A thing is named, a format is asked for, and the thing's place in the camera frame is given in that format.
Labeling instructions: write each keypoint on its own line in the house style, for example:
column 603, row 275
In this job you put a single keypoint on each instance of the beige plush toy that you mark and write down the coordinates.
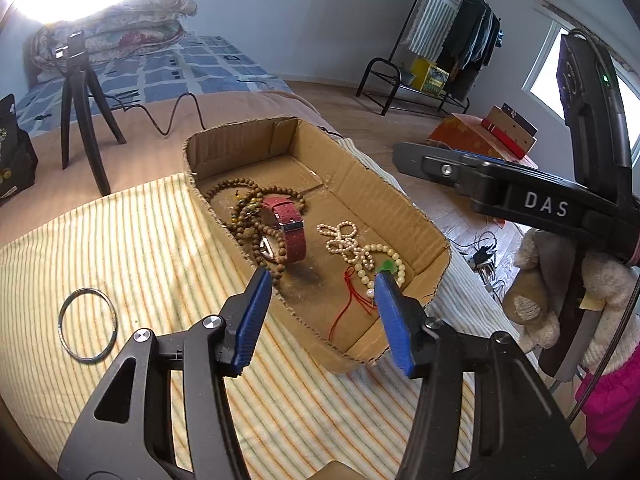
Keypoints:
column 530, row 310

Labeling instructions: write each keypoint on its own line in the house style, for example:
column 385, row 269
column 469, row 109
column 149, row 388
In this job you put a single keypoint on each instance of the cardboard box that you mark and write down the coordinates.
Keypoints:
column 320, row 270

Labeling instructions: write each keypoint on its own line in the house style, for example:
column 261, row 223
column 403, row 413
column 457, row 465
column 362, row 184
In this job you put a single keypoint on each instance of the yellow striped cloth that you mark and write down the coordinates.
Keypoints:
column 175, row 240

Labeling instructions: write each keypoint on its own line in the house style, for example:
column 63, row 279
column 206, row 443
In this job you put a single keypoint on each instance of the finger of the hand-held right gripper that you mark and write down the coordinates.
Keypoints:
column 487, row 157
column 430, row 162

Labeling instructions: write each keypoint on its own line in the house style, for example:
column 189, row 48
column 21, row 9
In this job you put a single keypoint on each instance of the folded floral quilt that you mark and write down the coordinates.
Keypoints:
column 125, row 35

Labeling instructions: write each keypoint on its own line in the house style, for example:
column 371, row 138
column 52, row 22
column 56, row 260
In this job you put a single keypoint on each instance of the black tripod stand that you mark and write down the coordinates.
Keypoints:
column 82, row 110

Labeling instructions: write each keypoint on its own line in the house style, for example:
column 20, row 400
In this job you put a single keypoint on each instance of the black bangle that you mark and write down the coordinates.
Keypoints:
column 60, row 325

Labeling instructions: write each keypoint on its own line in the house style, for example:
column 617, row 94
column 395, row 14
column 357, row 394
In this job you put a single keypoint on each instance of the pink garment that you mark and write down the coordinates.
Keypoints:
column 610, row 405

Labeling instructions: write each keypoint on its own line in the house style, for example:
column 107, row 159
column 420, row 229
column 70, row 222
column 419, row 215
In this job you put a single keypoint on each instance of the dark blue hanging garment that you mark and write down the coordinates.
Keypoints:
column 490, row 35

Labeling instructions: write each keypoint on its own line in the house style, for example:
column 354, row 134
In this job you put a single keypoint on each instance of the orange box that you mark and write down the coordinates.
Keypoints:
column 455, row 132

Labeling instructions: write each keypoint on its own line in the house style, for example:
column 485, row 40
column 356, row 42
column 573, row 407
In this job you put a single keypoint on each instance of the black snack bag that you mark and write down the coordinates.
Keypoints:
column 17, row 160

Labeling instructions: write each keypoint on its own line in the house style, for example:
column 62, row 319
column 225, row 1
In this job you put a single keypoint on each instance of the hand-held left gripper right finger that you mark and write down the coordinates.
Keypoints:
column 392, row 320

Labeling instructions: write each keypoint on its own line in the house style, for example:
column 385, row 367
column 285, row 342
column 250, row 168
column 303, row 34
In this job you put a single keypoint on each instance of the striped hanging towel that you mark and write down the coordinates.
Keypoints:
column 435, row 15

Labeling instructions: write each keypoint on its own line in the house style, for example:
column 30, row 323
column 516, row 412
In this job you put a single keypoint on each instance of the yellow crate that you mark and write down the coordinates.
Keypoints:
column 430, row 77

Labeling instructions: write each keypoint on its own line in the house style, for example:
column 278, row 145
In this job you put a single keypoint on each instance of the beige rounded object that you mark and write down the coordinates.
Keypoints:
column 355, row 472

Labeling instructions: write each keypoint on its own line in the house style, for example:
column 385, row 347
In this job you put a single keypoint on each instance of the black clothes rack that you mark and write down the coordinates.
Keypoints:
column 361, row 82

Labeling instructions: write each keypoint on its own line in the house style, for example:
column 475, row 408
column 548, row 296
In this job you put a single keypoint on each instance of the tan box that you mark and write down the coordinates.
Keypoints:
column 505, row 119

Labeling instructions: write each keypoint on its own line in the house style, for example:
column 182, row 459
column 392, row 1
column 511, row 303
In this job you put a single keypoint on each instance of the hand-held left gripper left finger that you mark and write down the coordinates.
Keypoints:
column 252, row 320

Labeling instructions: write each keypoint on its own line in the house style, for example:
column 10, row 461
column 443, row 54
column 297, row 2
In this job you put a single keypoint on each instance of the dark hanging jacket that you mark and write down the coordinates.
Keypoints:
column 460, row 45

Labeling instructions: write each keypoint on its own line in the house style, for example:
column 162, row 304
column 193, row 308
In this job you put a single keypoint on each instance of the grey pot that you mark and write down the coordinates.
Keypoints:
column 405, row 76

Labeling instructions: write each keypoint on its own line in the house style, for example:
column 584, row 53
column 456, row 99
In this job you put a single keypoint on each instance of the window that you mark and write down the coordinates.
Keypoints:
column 542, row 75

